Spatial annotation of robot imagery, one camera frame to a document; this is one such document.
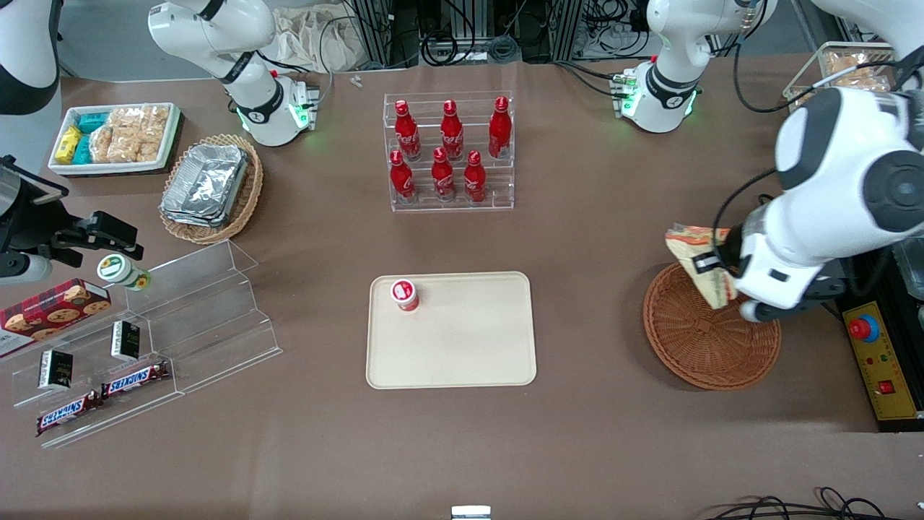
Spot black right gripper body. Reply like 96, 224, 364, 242
0, 202, 84, 284

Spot triangle sandwich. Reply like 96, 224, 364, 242
664, 224, 741, 311

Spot brown round wicker basket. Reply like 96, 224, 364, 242
642, 261, 782, 391

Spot light wicker basket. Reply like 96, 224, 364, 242
159, 134, 264, 246

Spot beige plastic tray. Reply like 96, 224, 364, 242
366, 272, 537, 391

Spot green sunflower capped bottle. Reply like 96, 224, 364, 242
97, 254, 152, 291

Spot red tartan cookie box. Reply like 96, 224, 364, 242
0, 278, 113, 360

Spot white snack bin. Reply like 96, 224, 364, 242
47, 103, 181, 178

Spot yellow snack packet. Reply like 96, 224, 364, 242
56, 125, 82, 165

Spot small black box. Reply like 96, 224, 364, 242
38, 350, 74, 392
110, 321, 141, 362

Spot silver foil packets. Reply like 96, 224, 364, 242
160, 143, 250, 228

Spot clear acrylic stepped display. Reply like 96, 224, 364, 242
126, 240, 282, 394
0, 303, 181, 450

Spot black control box yellow panel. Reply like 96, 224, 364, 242
841, 300, 924, 433

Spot grey metal block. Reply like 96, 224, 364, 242
892, 242, 924, 300

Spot Snickers bar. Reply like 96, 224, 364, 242
36, 390, 103, 437
101, 361, 170, 399

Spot clear container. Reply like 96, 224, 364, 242
783, 41, 899, 115

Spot clear acrylic bottle rack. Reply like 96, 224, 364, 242
383, 90, 515, 212

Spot orange snack bag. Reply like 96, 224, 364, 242
823, 51, 896, 93

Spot red cola bottle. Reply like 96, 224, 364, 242
489, 96, 513, 160
393, 100, 422, 161
463, 150, 487, 204
432, 147, 457, 203
440, 100, 464, 161
390, 149, 416, 204

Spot white cloth bag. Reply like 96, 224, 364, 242
271, 4, 362, 73

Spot red capped white bottle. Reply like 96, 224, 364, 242
391, 279, 421, 313

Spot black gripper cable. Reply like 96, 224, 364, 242
715, 168, 777, 250

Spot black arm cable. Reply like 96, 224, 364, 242
733, 29, 795, 113

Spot black floor cable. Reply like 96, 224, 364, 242
711, 487, 889, 520

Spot aluminium frame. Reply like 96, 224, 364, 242
359, 0, 419, 69

